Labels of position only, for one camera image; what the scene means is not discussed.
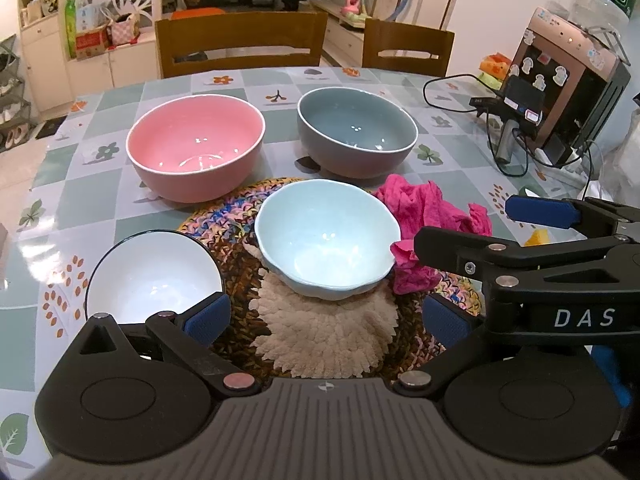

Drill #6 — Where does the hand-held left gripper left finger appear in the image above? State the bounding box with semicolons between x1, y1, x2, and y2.
70;290;261;401

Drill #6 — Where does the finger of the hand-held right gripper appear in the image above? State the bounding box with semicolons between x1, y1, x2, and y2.
414;226;640;292
505;194;640;243

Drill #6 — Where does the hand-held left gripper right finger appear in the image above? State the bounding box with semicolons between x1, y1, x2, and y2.
392;292;488;401

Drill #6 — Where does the pink cloth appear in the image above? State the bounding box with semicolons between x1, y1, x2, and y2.
372;174;493;296

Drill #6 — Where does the white bowl with black rim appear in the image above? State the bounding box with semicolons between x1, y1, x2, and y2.
86;230;224;323

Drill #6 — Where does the light blue bowl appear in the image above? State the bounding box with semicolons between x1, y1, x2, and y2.
254;179;402;302

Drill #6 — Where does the grey blue bowl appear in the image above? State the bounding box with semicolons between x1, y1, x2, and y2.
296;86;419;180

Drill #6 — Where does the pink bowl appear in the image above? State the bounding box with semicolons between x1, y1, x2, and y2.
126;94;266;204

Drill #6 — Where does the person's right hand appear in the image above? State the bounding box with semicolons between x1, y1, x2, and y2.
592;345;633;412

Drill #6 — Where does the white plastic bag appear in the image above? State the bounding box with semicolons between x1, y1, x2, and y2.
599;107;640;203

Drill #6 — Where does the black adapter block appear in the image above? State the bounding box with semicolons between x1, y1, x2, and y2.
501;77;547;128

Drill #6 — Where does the colourful crocheted round mat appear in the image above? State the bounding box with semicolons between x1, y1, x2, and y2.
177;176;483;381

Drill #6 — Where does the rose gold water dispenser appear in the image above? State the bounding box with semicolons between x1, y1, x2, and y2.
500;7;632;168

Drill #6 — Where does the orange green toy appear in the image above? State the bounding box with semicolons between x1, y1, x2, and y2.
479;51;512;87

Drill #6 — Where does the checkered floral tablecloth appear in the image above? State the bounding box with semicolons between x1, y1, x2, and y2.
0;65;640;480

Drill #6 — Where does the narrow wooden chair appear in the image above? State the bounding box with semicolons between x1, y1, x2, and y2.
361;18;456;78

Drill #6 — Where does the low white sideboard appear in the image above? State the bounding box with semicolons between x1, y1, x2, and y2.
300;0;382;68

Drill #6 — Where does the wide wooden chair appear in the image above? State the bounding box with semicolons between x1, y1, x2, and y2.
155;10;328;80

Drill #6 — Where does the white cabinet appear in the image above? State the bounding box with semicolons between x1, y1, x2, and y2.
17;0;161;98

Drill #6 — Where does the red cardboard box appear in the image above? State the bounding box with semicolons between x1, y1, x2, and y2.
75;30;111;59

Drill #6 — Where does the metal shoe rack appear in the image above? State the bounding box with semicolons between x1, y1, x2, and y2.
0;35;32;153

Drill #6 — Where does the pink checkered bag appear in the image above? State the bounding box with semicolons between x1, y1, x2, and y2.
107;14;142;47

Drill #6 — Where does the orange cushion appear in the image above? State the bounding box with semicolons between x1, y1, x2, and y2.
171;7;226;21

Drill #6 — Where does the green packet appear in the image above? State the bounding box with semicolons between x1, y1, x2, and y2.
64;0;82;58

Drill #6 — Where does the thin black cable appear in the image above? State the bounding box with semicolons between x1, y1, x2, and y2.
422;74;501;113

